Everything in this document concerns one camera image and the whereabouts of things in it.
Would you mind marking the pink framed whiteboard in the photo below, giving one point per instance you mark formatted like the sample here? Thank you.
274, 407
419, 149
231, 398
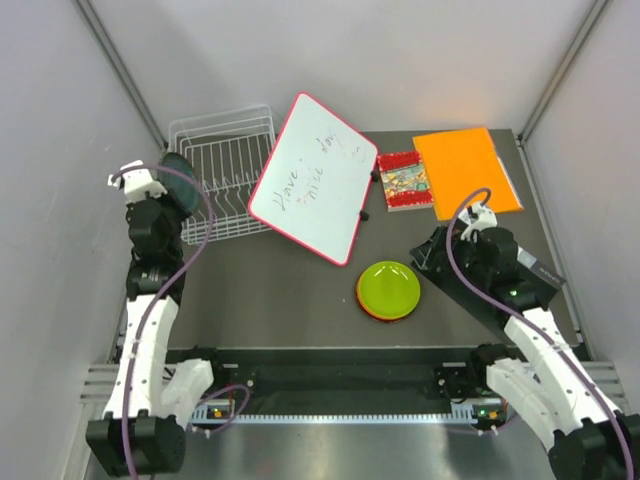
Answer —
315, 182

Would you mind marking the orange plate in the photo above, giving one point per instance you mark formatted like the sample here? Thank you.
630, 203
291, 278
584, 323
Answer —
387, 306

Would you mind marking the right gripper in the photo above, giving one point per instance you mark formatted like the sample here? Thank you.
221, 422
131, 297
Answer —
426, 253

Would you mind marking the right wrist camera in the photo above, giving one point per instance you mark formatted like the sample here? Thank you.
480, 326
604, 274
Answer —
476, 217

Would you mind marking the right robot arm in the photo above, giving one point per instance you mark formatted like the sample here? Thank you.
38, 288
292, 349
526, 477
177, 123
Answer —
584, 433

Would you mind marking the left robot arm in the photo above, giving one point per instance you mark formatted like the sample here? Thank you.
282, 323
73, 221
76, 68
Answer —
142, 430

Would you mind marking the grey cable duct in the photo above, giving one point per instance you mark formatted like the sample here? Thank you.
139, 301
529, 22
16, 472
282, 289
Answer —
459, 414

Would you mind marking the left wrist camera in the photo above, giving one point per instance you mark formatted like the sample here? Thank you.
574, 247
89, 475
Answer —
137, 183

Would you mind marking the lime green plate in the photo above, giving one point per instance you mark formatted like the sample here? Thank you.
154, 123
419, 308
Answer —
388, 275

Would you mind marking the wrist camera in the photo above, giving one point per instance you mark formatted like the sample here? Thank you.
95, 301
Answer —
137, 183
476, 217

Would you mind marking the white wire dish rack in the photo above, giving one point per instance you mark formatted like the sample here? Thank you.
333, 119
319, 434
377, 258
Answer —
227, 151

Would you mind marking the orange folder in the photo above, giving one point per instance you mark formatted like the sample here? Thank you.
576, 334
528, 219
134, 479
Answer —
460, 162

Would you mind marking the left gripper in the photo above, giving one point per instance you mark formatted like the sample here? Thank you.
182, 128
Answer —
170, 198

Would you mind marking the red patterned paperback book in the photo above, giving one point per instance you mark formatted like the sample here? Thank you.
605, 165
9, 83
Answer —
404, 181

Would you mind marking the black box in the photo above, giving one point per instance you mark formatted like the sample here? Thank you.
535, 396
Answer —
538, 286

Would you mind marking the dark green plate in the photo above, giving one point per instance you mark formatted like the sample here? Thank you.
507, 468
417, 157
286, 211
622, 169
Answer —
182, 188

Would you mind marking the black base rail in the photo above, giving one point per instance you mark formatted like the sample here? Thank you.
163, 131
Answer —
342, 380

